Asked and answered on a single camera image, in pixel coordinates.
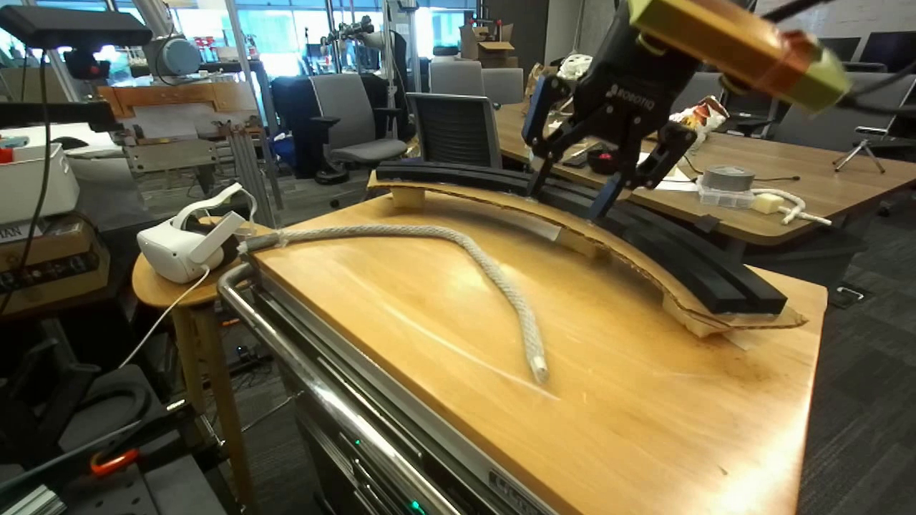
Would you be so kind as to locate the red white snack packet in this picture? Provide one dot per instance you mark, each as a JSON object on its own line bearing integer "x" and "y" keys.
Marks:
{"x": 706, "y": 112}

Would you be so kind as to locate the black curved track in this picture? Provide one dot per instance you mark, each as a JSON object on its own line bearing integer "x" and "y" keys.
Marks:
{"x": 476, "y": 176}

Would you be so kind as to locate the curved wooden cardboard base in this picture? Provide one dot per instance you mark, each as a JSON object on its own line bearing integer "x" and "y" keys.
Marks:
{"x": 704, "y": 325}

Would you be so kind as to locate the cluttered wooden workbench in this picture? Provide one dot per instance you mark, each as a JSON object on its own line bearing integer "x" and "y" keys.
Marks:
{"x": 173, "y": 104}

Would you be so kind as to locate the grey tape roll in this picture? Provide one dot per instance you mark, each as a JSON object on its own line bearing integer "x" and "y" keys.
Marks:
{"x": 732, "y": 178}

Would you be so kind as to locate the white VR headset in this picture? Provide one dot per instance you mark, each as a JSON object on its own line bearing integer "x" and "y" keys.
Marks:
{"x": 183, "y": 254}

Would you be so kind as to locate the black flat panel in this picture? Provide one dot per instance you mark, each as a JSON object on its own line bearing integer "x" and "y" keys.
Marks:
{"x": 77, "y": 26}

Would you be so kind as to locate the black mesh office chair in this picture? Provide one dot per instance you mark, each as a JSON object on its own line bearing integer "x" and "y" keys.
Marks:
{"x": 455, "y": 131}

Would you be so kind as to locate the white box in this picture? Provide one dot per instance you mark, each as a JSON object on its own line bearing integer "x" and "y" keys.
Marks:
{"x": 34, "y": 186}

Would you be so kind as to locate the grey folding chair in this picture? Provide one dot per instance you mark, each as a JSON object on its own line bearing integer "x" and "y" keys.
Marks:
{"x": 877, "y": 109}

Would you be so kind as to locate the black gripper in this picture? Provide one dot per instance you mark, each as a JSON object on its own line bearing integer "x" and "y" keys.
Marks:
{"x": 631, "y": 89}

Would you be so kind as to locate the round wooden stool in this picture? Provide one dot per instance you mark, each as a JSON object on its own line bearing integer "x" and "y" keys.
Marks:
{"x": 168, "y": 291}

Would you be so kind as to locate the grey padded office chair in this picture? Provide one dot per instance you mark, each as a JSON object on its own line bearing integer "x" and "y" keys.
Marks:
{"x": 344, "y": 109}

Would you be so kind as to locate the metal cart frame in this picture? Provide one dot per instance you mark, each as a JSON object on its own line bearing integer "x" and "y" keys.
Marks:
{"x": 402, "y": 404}

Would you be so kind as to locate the grey chair backrest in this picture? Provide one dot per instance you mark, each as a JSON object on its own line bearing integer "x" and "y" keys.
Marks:
{"x": 455, "y": 76}

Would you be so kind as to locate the grey round camera housing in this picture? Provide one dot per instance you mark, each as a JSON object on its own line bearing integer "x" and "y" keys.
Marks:
{"x": 177, "y": 55}

